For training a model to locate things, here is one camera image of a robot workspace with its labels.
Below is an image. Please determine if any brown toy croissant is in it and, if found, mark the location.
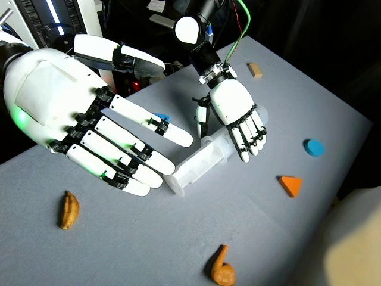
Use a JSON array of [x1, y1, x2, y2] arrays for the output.
[[58, 190, 80, 230]]

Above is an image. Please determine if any large clear plastic syringe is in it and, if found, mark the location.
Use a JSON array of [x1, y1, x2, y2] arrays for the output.
[[162, 105, 270, 197]]

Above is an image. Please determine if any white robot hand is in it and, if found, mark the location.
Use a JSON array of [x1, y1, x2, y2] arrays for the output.
[[192, 77, 268, 163], [1, 34, 194, 197]]

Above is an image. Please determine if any grey table cloth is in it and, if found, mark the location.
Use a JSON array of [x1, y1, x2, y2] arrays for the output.
[[0, 35, 374, 286]]

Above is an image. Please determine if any green cable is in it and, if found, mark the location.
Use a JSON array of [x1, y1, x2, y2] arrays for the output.
[[223, 0, 252, 65]]

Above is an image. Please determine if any grey power adapter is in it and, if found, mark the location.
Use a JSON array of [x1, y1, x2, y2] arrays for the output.
[[150, 14, 176, 29]]

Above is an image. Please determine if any brown toy chicken drumstick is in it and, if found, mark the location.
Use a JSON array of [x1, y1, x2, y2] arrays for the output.
[[205, 244, 238, 286]]

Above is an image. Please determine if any orange triangle block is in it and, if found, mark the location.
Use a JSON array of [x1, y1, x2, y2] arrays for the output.
[[278, 175, 304, 198]]

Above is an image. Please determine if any thin red cable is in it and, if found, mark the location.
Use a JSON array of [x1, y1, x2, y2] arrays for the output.
[[230, 0, 242, 32]]

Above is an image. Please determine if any blue round block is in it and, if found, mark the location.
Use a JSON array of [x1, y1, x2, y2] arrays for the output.
[[302, 139, 325, 158]]

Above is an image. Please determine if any wooden rectangular block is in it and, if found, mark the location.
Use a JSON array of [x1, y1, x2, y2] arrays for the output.
[[248, 62, 263, 79]]

